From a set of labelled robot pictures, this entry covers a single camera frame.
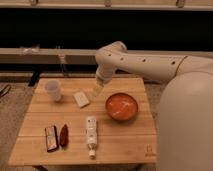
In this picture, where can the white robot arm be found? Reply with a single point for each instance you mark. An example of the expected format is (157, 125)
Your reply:
(185, 119)

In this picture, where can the small white box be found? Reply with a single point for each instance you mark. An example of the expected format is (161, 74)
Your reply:
(81, 99)

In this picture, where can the wooden table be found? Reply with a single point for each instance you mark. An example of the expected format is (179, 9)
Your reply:
(133, 141)

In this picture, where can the long wooden shelf rail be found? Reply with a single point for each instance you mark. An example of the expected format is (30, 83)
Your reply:
(74, 56)

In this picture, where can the white plastic bottle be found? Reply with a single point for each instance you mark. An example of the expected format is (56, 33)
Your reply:
(91, 136)

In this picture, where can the dark snack bar packet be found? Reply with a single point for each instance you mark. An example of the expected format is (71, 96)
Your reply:
(51, 138)

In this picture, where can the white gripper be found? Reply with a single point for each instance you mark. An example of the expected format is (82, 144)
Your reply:
(103, 76)

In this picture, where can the orange ceramic bowl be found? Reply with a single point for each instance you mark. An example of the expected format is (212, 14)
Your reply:
(121, 106)

